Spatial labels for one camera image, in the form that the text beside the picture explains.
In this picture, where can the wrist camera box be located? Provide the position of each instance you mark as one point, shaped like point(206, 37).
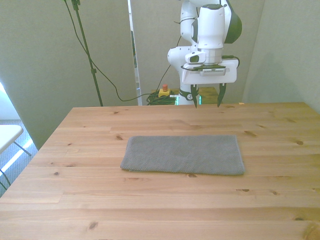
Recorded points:
point(212, 71)

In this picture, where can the white partition panel edge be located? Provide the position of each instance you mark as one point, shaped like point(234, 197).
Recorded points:
point(133, 57)

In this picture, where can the grey towel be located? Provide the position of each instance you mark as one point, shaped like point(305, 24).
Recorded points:
point(182, 155)

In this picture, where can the dark tripod stand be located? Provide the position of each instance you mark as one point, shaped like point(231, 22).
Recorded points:
point(86, 47)

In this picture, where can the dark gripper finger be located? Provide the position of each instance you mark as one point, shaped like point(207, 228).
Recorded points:
point(194, 97)
point(221, 96)

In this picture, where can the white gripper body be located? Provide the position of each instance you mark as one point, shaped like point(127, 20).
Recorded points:
point(190, 78)

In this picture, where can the yellow emergency stop button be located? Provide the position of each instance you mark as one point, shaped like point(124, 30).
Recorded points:
point(164, 92)

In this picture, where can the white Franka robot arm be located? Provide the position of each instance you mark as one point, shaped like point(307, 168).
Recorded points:
point(210, 27)

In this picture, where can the white folding table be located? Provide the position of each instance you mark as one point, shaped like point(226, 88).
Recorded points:
point(8, 133)

